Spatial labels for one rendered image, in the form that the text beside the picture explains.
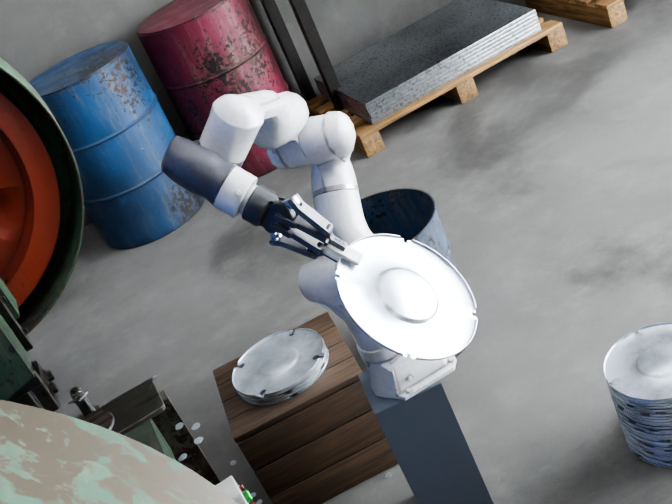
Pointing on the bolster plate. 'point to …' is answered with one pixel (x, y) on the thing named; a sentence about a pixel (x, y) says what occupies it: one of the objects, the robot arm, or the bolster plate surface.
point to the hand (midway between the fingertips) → (343, 253)
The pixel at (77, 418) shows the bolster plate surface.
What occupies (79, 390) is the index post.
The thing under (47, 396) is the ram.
